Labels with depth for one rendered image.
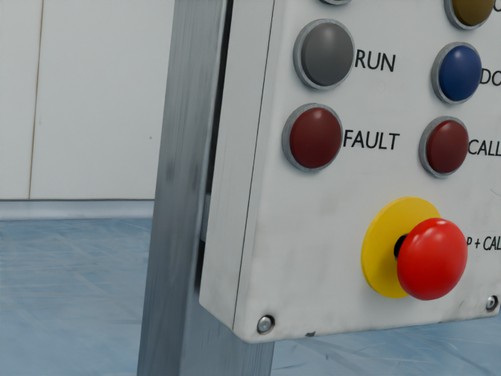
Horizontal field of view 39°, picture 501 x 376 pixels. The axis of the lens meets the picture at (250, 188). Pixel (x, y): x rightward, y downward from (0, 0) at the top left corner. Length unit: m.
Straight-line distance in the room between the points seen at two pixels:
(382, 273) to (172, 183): 0.12
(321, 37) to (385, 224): 0.10
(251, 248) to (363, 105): 0.08
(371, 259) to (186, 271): 0.10
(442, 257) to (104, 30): 3.76
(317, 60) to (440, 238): 0.10
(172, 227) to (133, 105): 3.75
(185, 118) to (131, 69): 3.73
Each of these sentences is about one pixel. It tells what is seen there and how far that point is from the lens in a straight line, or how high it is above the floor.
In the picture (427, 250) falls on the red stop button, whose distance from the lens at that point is 0.33.
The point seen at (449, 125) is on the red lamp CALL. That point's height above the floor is 0.95.
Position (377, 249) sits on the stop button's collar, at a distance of 0.35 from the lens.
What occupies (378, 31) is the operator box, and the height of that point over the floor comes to 0.99.
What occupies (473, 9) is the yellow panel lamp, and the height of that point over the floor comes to 1.01.
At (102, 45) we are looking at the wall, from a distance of 4.04.
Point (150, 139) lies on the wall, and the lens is 4.20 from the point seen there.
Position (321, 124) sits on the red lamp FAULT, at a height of 0.95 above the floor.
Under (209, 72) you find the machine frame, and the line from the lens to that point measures 0.36.
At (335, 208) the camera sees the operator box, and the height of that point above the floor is 0.91.
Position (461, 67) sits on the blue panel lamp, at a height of 0.98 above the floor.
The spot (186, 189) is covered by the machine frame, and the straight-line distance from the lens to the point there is 0.38.
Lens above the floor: 0.97
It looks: 10 degrees down
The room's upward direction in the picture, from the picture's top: 7 degrees clockwise
